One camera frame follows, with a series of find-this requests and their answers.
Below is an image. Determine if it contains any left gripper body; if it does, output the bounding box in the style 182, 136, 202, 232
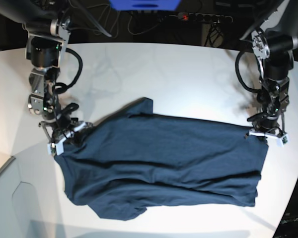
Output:
245, 111, 286, 141

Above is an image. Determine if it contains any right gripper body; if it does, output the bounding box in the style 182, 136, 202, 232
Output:
38, 118, 92, 146

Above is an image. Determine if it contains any dark blue t-shirt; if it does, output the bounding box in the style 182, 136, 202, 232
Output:
54, 98, 269, 221

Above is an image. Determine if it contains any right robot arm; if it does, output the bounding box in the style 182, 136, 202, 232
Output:
0, 0, 111, 147

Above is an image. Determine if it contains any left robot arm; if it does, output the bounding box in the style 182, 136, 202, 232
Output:
235, 0, 298, 146

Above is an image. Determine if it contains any white power strip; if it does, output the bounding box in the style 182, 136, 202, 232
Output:
176, 12, 233, 24

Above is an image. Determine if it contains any blue box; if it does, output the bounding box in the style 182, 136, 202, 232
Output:
110, 0, 181, 11

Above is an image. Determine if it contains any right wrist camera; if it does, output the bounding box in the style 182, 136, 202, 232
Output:
47, 142, 64, 156

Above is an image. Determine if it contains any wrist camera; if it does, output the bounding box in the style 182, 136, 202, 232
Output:
276, 133, 289, 147
47, 142, 64, 156

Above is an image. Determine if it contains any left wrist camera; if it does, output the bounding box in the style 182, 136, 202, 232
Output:
276, 133, 289, 147

